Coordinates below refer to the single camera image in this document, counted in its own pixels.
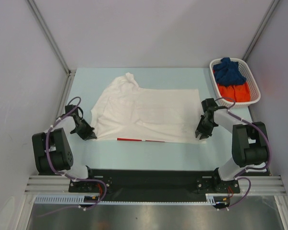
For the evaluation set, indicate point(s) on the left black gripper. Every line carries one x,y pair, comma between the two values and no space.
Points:
92,134

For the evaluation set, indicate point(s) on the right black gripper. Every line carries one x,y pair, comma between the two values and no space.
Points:
205,125

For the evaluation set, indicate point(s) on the white t shirt red print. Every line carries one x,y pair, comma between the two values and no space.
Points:
125,110

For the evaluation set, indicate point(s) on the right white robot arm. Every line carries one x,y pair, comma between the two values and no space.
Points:
250,147

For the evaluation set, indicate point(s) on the orange t shirt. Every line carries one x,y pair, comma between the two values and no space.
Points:
240,93

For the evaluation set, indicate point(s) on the white plastic basket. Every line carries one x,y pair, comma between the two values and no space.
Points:
246,72

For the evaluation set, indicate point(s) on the blue t shirt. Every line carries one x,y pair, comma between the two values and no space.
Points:
227,73

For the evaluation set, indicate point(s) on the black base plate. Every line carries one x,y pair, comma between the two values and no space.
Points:
153,186

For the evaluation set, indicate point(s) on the right white cable duct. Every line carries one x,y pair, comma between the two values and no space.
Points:
219,199

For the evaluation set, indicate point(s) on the white cable duct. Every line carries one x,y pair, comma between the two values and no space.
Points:
67,199
219,199

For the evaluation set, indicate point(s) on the left white cable duct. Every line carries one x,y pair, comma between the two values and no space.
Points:
67,199

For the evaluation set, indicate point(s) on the aluminium front rail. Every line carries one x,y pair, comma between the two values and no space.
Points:
260,185

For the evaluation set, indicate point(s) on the left aluminium frame post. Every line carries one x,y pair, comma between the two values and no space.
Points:
48,35

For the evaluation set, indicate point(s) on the aluminium frame post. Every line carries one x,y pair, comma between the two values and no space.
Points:
48,35
261,28

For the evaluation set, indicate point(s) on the right aluminium frame post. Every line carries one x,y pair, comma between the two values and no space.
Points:
261,28

